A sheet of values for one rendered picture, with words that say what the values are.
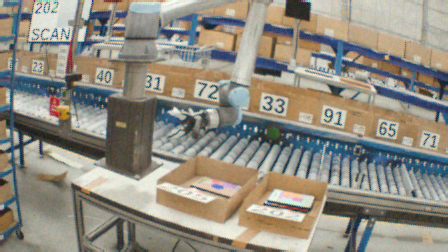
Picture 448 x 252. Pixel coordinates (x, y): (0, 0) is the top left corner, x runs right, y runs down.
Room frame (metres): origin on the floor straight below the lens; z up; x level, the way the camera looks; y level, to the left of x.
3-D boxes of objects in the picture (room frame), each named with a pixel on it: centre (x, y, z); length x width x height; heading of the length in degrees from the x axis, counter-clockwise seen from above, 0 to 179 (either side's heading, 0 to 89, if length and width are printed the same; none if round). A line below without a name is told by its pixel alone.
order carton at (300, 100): (2.73, -0.37, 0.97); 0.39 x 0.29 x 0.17; 77
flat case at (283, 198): (1.66, -0.32, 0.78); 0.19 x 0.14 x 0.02; 73
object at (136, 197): (1.65, 0.05, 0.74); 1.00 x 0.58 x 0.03; 73
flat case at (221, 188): (1.74, -0.01, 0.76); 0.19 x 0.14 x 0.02; 68
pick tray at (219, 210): (1.65, 0.02, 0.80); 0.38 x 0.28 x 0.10; 161
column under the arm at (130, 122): (1.85, 0.41, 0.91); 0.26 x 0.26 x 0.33; 73
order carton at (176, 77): (2.91, 0.39, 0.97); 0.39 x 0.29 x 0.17; 77
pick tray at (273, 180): (1.56, -0.29, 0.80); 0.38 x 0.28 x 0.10; 162
